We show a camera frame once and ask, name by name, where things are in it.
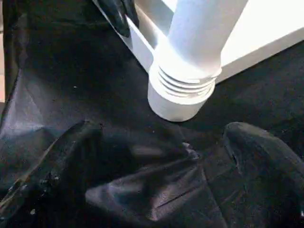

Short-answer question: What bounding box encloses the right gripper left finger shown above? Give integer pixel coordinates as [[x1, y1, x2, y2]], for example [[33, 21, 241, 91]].
[[0, 120, 106, 228]]

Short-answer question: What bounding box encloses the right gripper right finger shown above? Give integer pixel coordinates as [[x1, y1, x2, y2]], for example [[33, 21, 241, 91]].
[[223, 122, 304, 228]]

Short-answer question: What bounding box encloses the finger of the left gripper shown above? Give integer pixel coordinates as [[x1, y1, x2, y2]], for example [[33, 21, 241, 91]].
[[96, 0, 131, 38], [123, 0, 140, 27]]

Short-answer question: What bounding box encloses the white plastic table top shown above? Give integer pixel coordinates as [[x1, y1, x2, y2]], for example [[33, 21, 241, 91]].
[[92, 0, 304, 123]]

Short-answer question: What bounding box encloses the black work mat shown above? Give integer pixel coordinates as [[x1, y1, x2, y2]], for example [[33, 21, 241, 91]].
[[0, 0, 304, 228]]

